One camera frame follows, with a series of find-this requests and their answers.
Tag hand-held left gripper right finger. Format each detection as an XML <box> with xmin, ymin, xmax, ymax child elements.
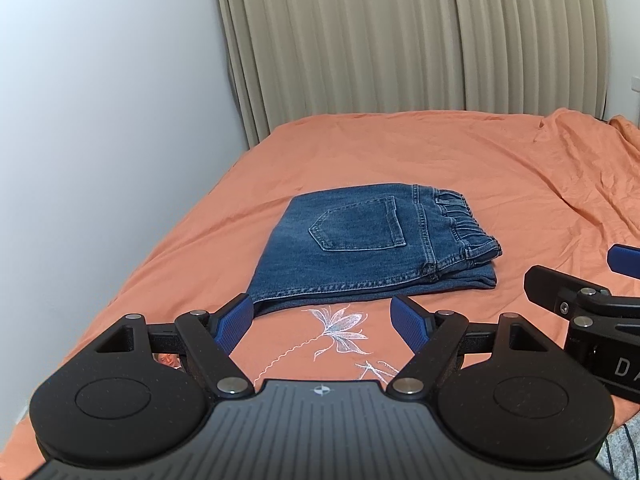
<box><xmin>389</xmin><ymin>295</ymin><xmax>551</xmax><ymax>401</ymax></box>

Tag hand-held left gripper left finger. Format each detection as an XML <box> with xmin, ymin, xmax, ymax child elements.
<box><xmin>92</xmin><ymin>294</ymin><xmax>256</xmax><ymax>400</ymax></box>

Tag beige pleated curtain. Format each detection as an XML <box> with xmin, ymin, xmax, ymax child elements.
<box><xmin>210</xmin><ymin>0</ymin><xmax>611</xmax><ymax>151</ymax></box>

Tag orange bed sheet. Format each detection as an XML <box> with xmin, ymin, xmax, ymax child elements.
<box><xmin>10</xmin><ymin>109</ymin><xmax>640</xmax><ymax>466</ymax></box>

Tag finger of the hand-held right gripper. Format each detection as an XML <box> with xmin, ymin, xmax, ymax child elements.
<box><xmin>524</xmin><ymin>265</ymin><xmax>640</xmax><ymax>333</ymax></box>
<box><xmin>606</xmin><ymin>243</ymin><xmax>640</xmax><ymax>279</ymax></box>

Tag person's grey clothing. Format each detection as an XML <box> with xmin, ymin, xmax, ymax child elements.
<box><xmin>597</xmin><ymin>422</ymin><xmax>640</xmax><ymax>480</ymax></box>

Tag blue denim pants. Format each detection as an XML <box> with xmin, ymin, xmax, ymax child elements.
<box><xmin>246</xmin><ymin>183</ymin><xmax>502</xmax><ymax>317</ymax></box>

